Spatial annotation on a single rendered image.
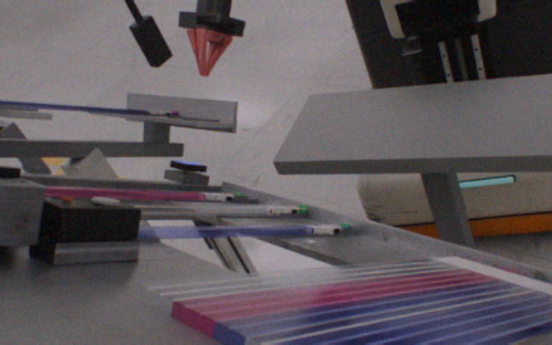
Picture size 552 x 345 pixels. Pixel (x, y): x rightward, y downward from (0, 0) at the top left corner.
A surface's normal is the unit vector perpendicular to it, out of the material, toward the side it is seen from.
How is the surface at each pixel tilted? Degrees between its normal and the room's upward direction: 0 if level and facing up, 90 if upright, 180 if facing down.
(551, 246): 0
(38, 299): 44
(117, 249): 90
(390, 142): 0
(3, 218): 90
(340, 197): 0
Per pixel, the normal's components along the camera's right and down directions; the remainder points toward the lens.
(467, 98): -0.34, -0.73
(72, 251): 0.73, 0.18
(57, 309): 0.17, -0.98
